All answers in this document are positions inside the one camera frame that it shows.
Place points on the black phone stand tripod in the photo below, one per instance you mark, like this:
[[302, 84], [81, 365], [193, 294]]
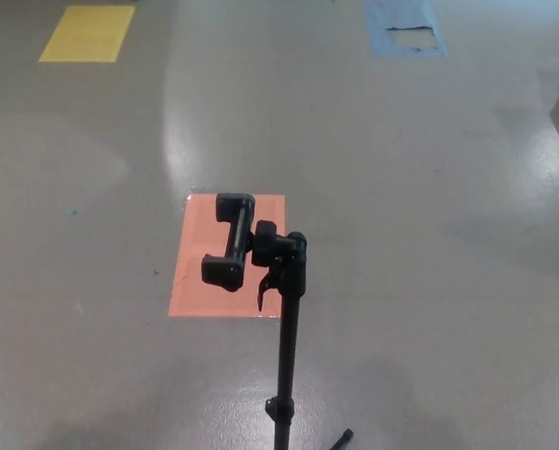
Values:
[[289, 337]]

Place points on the orange floor marking sheet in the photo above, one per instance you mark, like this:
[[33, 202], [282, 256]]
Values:
[[200, 262]]

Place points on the torn blue floor marking sheet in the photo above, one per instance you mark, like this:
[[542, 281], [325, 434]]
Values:
[[403, 23]]

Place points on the yellow floor marking sheet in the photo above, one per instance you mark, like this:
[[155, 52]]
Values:
[[88, 33]]

